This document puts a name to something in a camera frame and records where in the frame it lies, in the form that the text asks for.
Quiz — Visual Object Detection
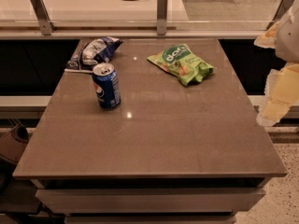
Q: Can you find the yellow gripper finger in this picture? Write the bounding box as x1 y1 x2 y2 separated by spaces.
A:
256 63 299 127
254 21 279 49

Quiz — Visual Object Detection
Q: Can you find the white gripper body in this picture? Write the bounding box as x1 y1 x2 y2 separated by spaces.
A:
275 0 299 63

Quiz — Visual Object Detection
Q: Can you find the green rice chip bag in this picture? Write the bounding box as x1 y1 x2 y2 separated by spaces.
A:
147 44 214 87

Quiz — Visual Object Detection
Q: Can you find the blue white chip bag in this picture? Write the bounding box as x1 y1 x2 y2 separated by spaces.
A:
65 36 123 74

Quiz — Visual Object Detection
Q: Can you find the blue Pepsi can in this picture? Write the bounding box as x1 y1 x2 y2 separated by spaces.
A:
92 63 121 109

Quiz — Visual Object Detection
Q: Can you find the grey table drawer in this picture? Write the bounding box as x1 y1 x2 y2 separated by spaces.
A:
36 188 265 215

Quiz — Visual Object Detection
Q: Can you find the right metal railing bracket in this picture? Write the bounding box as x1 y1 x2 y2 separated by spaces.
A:
267 0 295 29

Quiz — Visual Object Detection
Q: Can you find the metal railing bracket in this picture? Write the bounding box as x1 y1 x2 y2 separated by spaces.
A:
267 0 295 29
157 0 168 35
30 0 55 35

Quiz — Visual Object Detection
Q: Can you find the middle metal railing bracket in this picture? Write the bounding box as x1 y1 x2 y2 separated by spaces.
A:
157 0 168 35

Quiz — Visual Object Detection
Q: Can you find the left metal railing bracket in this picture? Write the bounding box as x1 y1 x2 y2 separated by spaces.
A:
30 0 55 35

